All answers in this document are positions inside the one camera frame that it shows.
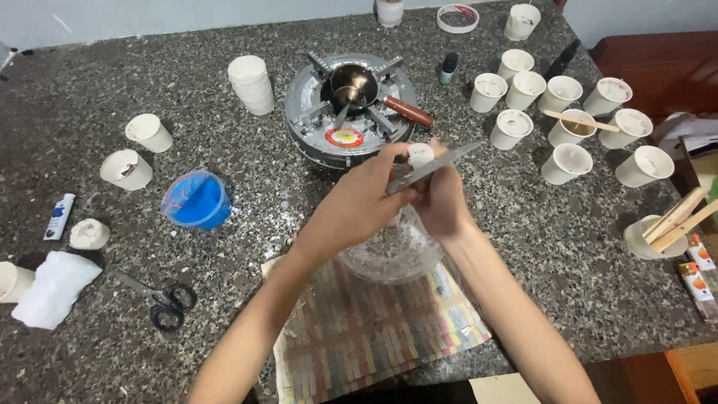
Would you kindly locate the person's left hand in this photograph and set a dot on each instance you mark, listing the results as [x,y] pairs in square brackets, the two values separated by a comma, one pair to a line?
[348,207]

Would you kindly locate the person's right hand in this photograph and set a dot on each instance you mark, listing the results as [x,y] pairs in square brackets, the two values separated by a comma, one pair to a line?
[446,205]

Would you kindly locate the person's right fingers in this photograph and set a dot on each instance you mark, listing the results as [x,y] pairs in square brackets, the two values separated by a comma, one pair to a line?
[440,168]

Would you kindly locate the person's left fingers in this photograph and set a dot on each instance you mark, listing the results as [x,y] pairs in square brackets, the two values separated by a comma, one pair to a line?
[390,157]

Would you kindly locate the metal knife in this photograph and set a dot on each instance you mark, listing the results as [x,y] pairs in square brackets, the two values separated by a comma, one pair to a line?
[449,158]

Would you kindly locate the small white candle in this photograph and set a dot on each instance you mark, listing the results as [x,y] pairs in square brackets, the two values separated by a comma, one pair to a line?
[419,154]

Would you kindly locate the round silver gas stove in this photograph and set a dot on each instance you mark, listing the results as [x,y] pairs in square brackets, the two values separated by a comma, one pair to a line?
[314,123]

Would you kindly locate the clear glass bowl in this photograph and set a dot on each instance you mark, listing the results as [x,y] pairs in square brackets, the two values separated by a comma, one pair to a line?
[392,252]

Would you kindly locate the green bottle with black cap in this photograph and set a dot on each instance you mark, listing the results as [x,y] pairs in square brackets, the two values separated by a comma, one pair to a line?
[447,70]

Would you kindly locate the group of wax-filled paper cups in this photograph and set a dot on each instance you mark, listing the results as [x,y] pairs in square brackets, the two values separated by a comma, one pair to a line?
[566,162]

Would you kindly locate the flat wooden stirring stick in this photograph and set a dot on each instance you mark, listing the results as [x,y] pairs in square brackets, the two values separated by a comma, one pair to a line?
[583,120]

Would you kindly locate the white tape roll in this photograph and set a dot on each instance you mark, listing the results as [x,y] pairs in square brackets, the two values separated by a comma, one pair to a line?
[457,18]

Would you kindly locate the stack of white paper cups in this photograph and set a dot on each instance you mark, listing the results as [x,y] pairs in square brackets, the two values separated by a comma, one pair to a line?
[251,84]

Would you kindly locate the wax-filled paper cup with wick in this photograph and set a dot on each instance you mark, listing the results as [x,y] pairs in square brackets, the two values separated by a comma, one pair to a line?
[521,22]

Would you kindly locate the striped paper mat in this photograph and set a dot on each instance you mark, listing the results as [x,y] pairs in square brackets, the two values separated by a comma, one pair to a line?
[364,331]

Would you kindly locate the blue plastic cup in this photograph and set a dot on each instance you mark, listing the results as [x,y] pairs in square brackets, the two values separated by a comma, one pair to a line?
[197,201]

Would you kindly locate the paper cup holding wooden sticks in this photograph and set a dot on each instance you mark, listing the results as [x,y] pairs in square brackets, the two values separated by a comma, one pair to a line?
[639,244]

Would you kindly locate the long wooden stick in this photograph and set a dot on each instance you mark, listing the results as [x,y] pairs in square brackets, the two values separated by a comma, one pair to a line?
[673,216]
[687,225]

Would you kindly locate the brown wooden furniture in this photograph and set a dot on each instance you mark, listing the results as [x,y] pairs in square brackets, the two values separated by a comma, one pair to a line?
[656,67]

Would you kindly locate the empty white paper cup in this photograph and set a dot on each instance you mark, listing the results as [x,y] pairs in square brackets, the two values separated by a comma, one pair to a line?
[148,133]

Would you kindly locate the cardboard box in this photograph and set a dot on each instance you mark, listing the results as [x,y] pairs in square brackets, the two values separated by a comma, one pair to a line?
[698,168]

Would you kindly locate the white paper cup with residue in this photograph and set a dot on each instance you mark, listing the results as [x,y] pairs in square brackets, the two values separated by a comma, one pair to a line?
[124,171]

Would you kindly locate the black scissors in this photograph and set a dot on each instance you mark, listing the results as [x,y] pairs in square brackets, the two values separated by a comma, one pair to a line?
[165,303]

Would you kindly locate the orange printed packet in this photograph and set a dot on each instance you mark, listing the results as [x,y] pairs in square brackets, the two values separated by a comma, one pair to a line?
[698,292]
[700,255]

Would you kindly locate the white wax lump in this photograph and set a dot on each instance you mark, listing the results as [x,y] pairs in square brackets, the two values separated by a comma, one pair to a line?
[90,234]

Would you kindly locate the orange wooden stool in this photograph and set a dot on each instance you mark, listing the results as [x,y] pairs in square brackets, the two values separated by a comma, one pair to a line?
[673,376]

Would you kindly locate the white tube with blue print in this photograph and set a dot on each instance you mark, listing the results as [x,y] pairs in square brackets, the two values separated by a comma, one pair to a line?
[59,217]

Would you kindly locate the white plastic bag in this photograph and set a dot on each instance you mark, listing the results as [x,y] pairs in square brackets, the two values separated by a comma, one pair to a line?
[56,289]

